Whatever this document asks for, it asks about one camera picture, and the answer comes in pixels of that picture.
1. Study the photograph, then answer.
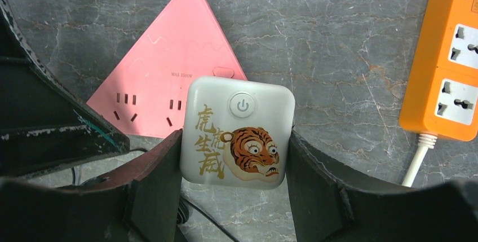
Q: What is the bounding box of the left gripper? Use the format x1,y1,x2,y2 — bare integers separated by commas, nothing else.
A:
1,0,130,177

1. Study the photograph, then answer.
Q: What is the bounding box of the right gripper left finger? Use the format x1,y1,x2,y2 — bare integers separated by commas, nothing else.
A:
1,130,183,241

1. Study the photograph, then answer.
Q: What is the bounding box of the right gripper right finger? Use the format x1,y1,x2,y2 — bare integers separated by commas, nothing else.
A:
286,132,477,241

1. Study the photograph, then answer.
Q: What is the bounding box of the pink triangular power strip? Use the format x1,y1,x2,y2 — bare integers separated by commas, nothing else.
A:
87,0,246,138

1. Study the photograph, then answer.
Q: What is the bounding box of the white tiger cube socket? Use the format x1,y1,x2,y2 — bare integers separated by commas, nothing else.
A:
179,76,295,190

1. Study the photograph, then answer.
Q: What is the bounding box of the orange power strip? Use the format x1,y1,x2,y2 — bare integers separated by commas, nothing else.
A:
399,0,477,142

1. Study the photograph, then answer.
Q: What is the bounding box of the black charger with cable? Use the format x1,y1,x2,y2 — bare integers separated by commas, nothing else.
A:
71,167,240,242

